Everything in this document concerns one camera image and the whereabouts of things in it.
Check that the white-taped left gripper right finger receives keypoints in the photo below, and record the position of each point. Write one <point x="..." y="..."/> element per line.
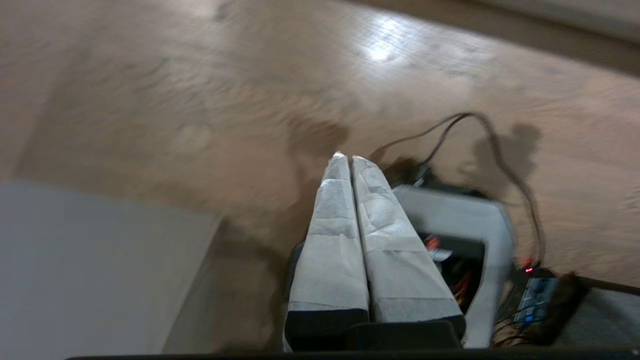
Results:
<point x="395" y="260"/>

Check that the beige glossy low cabinet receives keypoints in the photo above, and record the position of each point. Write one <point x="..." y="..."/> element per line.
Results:
<point x="90" y="270"/>

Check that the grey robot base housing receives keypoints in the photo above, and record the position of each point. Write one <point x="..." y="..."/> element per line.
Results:
<point x="465" y="220"/>

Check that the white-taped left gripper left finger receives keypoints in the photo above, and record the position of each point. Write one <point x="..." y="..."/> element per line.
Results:
<point x="330" y="250"/>

